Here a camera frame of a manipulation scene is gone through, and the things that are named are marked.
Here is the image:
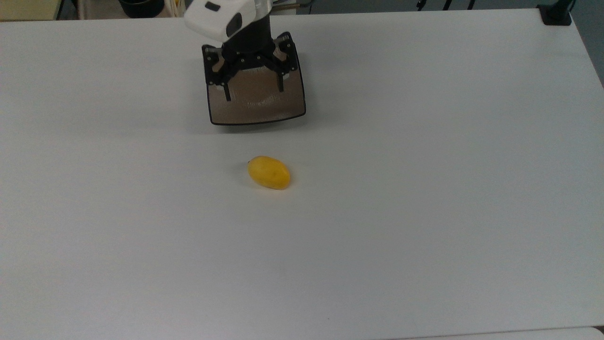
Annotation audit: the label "black round bin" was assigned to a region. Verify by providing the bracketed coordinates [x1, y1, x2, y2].
[118, 0, 166, 18]

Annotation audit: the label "brown square ceramic plate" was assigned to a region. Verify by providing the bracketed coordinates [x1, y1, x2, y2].
[202, 32, 307, 126]

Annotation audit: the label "black chair legs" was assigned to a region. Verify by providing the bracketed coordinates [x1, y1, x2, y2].
[415, 0, 477, 11]

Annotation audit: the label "yellow potato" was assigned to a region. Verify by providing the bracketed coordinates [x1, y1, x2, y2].
[247, 156, 292, 190]

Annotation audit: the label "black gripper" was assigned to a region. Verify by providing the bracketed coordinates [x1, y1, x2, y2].
[207, 13, 299, 102]

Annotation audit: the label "yellow board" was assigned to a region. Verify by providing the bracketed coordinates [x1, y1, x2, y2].
[0, 0, 65, 22]

